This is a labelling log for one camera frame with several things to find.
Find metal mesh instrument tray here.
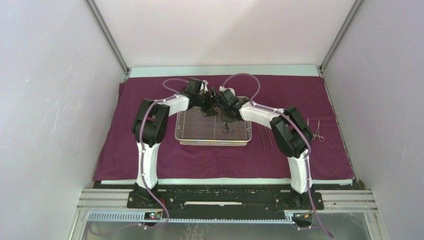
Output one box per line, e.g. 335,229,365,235
174,107,253,147

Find steel surgical forceps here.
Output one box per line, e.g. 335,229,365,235
313,119,325,143

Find magenta surgical wrap cloth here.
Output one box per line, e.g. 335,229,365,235
93,75,354,181

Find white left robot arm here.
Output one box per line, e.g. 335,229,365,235
131,77,218,208

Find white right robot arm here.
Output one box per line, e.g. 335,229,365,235
211,88,313,209

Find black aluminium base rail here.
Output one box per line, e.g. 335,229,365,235
71,188,381,231

